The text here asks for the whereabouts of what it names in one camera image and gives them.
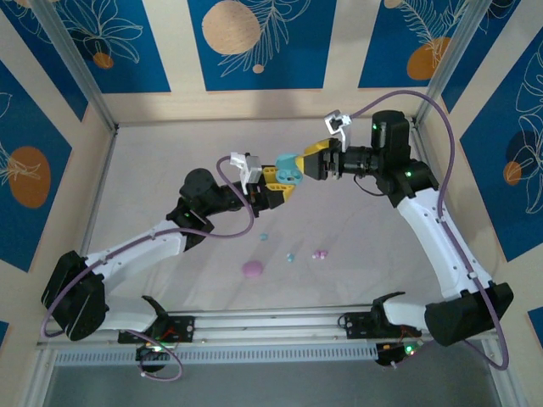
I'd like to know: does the pink earbud charging case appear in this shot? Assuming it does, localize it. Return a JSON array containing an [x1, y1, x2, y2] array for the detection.
[[241, 260, 266, 279]]

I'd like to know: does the teal earbud charging case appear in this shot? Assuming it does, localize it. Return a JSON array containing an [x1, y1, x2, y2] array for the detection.
[[273, 152, 305, 187]]

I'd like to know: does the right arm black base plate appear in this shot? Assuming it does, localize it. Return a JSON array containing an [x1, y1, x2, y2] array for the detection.
[[339, 311, 423, 340]]

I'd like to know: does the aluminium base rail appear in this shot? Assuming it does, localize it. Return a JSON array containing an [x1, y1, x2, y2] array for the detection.
[[40, 303, 497, 351]]

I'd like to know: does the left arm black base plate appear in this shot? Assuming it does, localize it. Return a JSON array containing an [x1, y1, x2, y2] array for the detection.
[[117, 312, 197, 345]]

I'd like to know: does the white table cloth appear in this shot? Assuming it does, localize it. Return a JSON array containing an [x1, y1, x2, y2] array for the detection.
[[82, 118, 483, 317]]

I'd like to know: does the grey slotted cable duct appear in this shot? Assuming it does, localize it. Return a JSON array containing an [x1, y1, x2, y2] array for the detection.
[[54, 343, 378, 366]]

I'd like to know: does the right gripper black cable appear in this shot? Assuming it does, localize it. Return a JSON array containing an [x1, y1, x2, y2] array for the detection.
[[354, 176, 383, 197]]

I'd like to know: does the aluminium frame post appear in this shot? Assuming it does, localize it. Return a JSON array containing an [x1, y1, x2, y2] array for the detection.
[[30, 0, 120, 133], [411, 0, 495, 131]]

